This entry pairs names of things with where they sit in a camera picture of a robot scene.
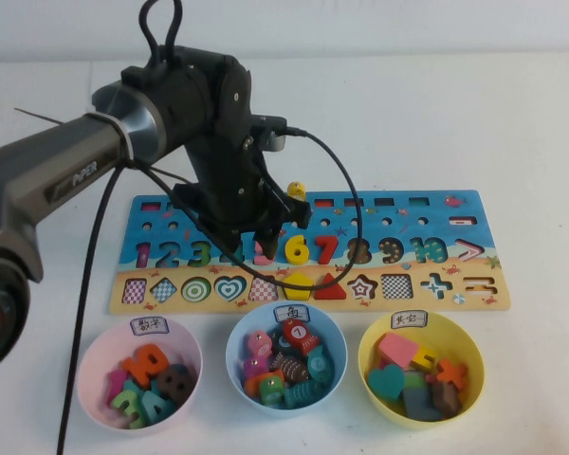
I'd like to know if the orange fish piece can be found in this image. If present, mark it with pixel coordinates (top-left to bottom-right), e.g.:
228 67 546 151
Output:
244 371 285 399

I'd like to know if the orange plus piece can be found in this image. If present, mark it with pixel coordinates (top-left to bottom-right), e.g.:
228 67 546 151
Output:
431 359 469 386

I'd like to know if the red number seven piece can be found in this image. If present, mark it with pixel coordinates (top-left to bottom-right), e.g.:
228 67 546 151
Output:
314 235 339 264

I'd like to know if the yellow plastic bowl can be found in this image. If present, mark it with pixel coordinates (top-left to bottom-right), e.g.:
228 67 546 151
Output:
358 311 486 431

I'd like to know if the colourful wooden puzzle board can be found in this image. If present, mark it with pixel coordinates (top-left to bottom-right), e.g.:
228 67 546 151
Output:
107 190 512 317

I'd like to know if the green fish piece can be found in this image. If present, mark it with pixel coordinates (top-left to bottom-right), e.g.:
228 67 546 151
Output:
258 378 285 407

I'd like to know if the red fish piece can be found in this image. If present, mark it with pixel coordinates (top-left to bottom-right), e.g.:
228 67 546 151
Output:
280 318 319 356

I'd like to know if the yellow pentagon piece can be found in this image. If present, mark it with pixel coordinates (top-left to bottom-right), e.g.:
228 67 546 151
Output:
281 272 313 301

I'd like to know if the paper label on yellow bowl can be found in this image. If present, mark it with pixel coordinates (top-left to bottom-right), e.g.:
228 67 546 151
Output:
390 311 429 329

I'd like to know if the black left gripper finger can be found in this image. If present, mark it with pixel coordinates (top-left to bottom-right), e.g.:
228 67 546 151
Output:
286 201 313 228
258 222 281 264

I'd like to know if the grey-blue block piece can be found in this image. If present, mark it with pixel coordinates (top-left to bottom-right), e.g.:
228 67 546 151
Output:
401 386 442 422

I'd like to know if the teal number four piece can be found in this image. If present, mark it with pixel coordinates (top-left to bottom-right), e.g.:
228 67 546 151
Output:
139 388 176 427

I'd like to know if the green number three piece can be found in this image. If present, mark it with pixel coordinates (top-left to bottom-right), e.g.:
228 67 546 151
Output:
111 386 146 430

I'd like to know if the magenta fish piece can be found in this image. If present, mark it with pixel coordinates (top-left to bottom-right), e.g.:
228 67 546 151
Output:
243 355 271 380

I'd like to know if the brown striped fish piece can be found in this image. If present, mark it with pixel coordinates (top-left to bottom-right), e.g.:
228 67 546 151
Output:
268 351 310 384

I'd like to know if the paper label on pink bowl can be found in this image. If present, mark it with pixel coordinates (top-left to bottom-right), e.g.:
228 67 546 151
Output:
130 317 170 337

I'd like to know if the white zip tie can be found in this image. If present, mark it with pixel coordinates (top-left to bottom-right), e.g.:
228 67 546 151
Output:
85 111 137 168

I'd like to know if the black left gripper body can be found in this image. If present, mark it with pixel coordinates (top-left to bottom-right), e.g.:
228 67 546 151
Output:
173 136 290 255

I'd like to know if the black camera cable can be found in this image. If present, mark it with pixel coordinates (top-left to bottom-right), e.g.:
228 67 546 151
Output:
56 125 364 455

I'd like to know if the red triangle piece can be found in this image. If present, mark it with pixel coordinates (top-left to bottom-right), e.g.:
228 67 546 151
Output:
312 273 347 301

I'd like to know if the orange number ten piece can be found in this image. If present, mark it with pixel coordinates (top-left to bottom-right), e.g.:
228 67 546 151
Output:
121 344 166 384

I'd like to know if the pink trapezoid block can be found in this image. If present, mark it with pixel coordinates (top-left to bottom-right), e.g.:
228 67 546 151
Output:
377 332 421 371

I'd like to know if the pink fish piece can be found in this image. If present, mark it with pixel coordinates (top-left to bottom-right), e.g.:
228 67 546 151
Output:
244 331 272 361

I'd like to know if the teal heart piece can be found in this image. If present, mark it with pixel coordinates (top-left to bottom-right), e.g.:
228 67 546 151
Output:
365 363 406 403

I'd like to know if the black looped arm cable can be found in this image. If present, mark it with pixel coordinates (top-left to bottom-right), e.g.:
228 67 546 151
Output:
139 0 182 65

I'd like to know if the teal striped fish piece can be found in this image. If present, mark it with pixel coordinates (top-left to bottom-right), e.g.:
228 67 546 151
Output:
284 381 326 410

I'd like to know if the paper label on blue bowl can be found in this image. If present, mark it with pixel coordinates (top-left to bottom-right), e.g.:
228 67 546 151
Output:
273 304 310 323

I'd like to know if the brown block piece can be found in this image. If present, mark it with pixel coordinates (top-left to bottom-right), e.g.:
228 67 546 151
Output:
430 381 464 418

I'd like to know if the pink plastic bowl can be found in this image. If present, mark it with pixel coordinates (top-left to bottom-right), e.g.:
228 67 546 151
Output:
75 318 203 430

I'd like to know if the teal fish with number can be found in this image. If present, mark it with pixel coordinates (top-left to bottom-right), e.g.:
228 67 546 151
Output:
306 344 336 383

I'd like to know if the pink number five piece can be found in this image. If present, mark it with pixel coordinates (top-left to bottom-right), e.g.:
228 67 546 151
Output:
252 238 276 266

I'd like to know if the magenta number piece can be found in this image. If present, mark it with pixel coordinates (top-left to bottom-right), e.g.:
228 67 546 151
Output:
106 371 127 407

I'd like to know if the brown number eight piece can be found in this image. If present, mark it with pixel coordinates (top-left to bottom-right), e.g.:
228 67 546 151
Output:
156 363 196 403

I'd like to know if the green block piece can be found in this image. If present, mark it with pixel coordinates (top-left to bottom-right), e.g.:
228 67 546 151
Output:
402 370 428 392

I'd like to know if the blue plastic bowl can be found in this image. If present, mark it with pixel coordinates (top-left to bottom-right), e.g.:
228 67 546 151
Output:
225 301 348 419

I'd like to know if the yellow number six piece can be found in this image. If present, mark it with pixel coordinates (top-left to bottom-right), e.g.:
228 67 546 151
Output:
284 235 310 266

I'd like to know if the yellow sign piece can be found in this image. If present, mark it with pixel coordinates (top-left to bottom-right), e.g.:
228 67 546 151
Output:
410 345 438 375

